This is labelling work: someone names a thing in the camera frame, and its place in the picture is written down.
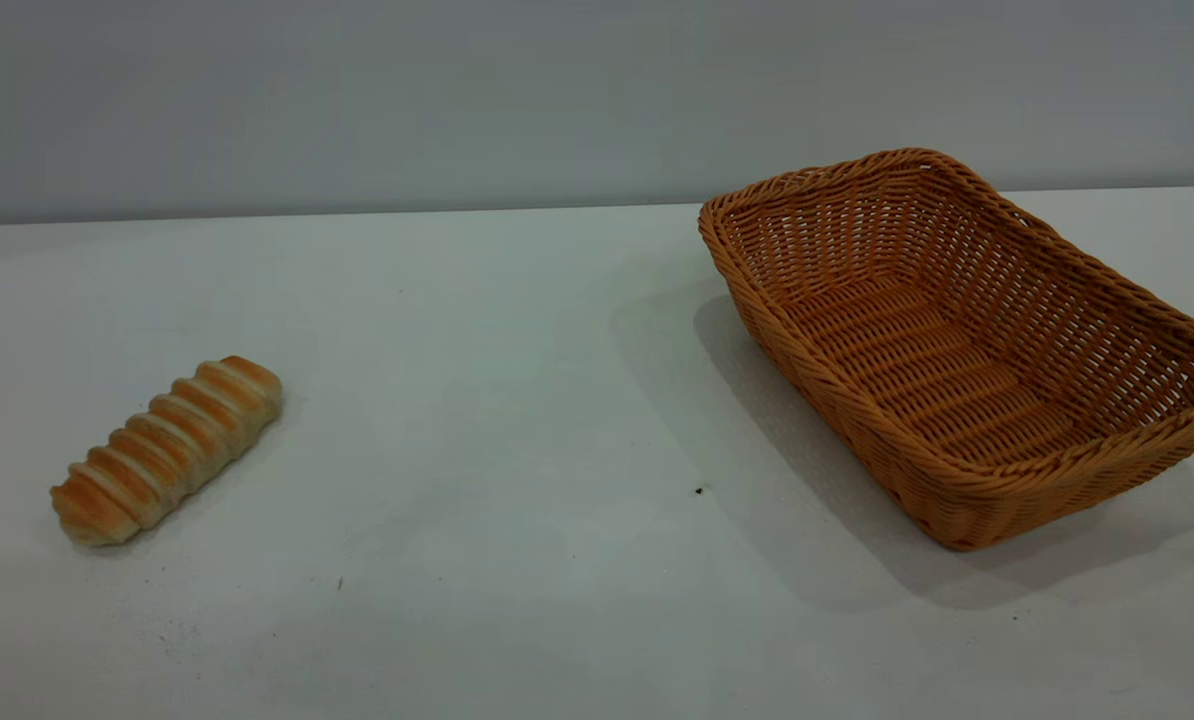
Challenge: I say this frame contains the orange woven wicker basket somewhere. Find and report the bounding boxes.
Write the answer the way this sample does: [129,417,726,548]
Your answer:
[698,148,1194,552]

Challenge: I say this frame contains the striped long bread roll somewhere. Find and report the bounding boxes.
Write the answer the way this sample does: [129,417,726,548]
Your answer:
[50,355,283,547]

